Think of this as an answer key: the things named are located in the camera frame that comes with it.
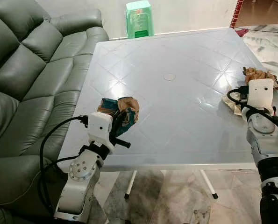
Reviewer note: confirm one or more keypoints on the brown and blue paper trash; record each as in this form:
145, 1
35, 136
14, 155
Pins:
129, 105

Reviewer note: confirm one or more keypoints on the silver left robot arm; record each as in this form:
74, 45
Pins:
80, 182

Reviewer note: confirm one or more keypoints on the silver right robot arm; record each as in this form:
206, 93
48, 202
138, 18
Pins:
267, 144

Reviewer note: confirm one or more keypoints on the white plastic table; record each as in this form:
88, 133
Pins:
176, 121

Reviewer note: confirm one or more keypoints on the red cloth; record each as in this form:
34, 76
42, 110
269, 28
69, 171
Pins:
242, 32

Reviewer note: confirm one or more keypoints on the green leather sofa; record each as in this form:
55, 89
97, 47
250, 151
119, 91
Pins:
31, 70

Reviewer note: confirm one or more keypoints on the green plastic stool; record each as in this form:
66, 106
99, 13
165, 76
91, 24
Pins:
139, 21

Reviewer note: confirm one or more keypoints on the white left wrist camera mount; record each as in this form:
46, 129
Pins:
99, 126

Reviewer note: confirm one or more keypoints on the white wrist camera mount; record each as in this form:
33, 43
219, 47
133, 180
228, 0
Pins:
261, 93
99, 126

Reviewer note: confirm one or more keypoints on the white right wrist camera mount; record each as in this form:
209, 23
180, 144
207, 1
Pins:
261, 93

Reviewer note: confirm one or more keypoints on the red patterned door frame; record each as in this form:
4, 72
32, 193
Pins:
237, 13

